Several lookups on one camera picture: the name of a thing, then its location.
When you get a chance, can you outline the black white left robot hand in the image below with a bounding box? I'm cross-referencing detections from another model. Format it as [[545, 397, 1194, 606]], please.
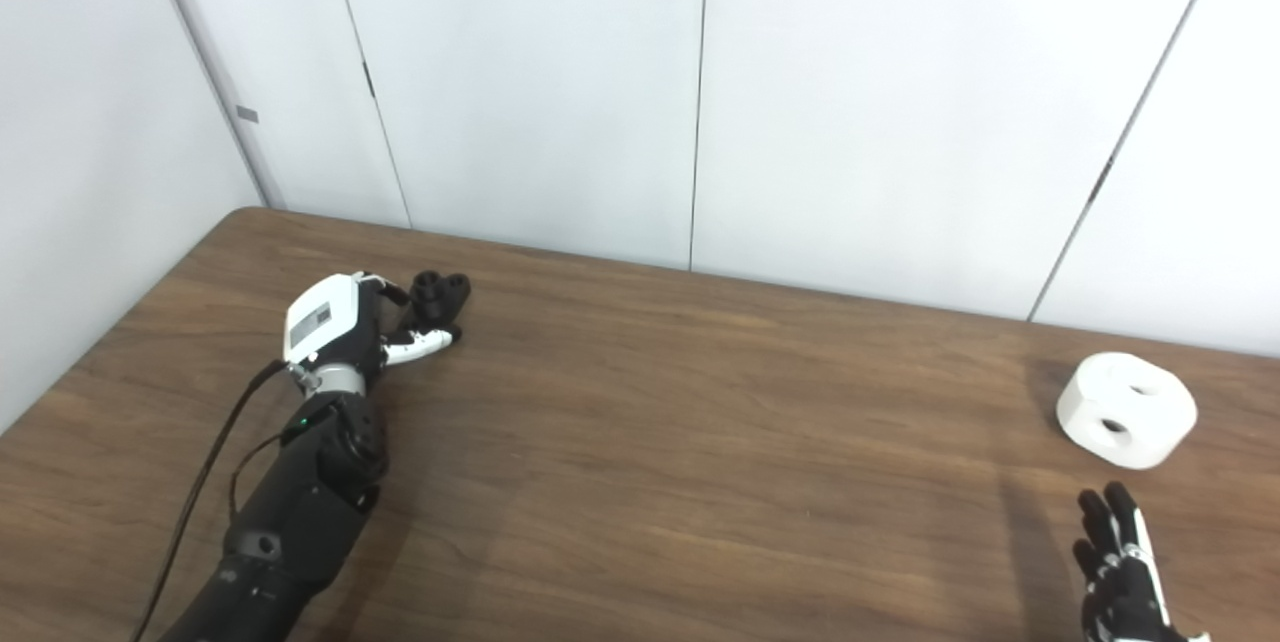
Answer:
[[283, 271, 464, 378]]

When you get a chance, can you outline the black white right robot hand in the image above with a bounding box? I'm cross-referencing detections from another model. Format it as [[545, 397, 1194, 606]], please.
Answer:
[[1072, 481, 1212, 642]]

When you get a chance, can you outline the black flanged holder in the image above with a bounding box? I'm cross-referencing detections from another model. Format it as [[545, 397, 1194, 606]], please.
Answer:
[[408, 270, 473, 333]]

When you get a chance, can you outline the round white piece with holes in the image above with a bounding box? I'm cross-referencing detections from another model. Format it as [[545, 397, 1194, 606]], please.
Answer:
[[1056, 352, 1199, 471]]

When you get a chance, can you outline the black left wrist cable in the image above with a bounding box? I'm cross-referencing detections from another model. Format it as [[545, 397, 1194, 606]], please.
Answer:
[[130, 360, 293, 642]]

